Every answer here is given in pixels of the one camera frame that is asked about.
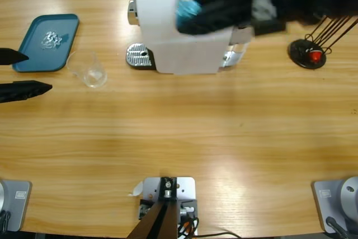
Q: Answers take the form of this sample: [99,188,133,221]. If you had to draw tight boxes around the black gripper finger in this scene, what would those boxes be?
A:
[0,48,30,67]
[0,80,53,104]

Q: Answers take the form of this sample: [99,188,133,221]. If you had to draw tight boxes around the blue coffee capsule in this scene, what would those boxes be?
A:
[176,0,202,27]

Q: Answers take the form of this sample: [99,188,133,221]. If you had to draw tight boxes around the clear glass cup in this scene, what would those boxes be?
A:
[66,49,109,89]

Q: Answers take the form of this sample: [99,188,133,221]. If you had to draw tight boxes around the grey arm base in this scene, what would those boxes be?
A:
[0,179,33,233]
[312,176,358,234]

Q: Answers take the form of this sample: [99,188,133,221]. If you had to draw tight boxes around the white capsule coffee machine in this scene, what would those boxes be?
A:
[127,0,247,76]

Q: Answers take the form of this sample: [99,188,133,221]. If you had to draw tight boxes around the teal plastic tray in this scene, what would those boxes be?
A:
[11,13,81,73]

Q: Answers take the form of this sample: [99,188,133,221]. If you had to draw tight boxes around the clear water tank grey lid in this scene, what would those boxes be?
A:
[228,25,256,55]

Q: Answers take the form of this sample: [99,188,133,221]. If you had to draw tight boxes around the black capsule holder with rods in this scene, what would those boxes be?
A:
[288,15,356,70]

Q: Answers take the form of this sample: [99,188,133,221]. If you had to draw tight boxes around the metal grated drip tray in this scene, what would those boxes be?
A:
[125,43,154,71]

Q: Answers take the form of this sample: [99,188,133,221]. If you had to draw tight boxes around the white paper tab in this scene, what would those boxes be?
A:
[128,181,145,197]

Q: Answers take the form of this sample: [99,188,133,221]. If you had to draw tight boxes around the black base cable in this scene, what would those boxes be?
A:
[0,210,12,233]
[326,216,351,239]

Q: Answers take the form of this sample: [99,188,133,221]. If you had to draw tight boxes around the orange and black cable bundle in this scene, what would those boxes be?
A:
[177,216,200,237]

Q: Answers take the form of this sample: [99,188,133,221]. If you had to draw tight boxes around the thin black cable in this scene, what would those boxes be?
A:
[195,231,243,239]

